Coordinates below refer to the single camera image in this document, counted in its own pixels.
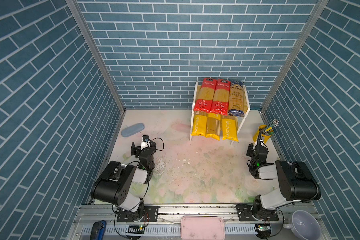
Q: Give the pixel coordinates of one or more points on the lavender mug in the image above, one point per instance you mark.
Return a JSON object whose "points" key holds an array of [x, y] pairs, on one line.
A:
{"points": [[303, 225]]}

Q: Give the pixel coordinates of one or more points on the yellow pasta bag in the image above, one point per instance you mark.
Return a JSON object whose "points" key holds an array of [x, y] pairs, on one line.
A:
{"points": [[213, 126]]}

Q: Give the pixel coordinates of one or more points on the blue black handled tool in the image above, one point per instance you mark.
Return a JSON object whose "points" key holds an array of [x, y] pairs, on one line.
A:
{"points": [[98, 230]]}

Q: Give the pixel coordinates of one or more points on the yellow pen cup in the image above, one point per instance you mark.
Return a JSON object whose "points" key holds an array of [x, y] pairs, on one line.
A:
{"points": [[265, 136]]}

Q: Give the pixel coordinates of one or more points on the wooden two-tier shelf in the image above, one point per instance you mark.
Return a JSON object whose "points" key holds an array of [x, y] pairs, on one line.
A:
{"points": [[239, 120]]}

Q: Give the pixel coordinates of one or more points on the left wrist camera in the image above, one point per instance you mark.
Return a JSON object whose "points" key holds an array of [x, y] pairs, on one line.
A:
{"points": [[146, 142]]}

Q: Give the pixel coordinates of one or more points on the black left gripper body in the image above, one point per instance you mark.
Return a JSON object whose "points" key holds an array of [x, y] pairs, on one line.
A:
{"points": [[135, 151]]}

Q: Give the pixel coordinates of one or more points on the pens in cup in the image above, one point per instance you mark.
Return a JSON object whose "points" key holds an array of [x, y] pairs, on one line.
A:
{"points": [[269, 129]]}

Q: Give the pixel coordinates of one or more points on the red spaghetti bag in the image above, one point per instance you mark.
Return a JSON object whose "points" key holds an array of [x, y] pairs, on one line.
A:
{"points": [[205, 95], [220, 100]]}

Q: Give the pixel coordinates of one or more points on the pink tray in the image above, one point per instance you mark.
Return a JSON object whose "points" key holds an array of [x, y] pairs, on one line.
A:
{"points": [[202, 228]]}

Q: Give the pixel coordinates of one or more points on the blue glasses case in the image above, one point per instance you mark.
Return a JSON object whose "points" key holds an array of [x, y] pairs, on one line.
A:
{"points": [[132, 130]]}

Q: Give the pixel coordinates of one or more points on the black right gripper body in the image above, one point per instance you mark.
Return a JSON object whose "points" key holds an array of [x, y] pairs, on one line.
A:
{"points": [[250, 153]]}

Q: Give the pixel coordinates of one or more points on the yellow Pastatime bag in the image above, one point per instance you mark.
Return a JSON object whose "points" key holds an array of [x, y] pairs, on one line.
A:
{"points": [[199, 123], [229, 128]]}

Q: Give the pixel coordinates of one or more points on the blue MoliPasta spaghetti bag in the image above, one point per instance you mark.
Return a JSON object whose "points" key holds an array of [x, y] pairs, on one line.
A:
{"points": [[236, 99]]}

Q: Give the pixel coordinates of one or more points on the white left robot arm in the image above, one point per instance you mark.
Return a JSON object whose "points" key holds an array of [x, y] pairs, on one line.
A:
{"points": [[113, 184]]}

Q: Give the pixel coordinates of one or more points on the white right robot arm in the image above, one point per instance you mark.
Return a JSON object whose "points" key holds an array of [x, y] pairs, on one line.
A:
{"points": [[296, 183]]}

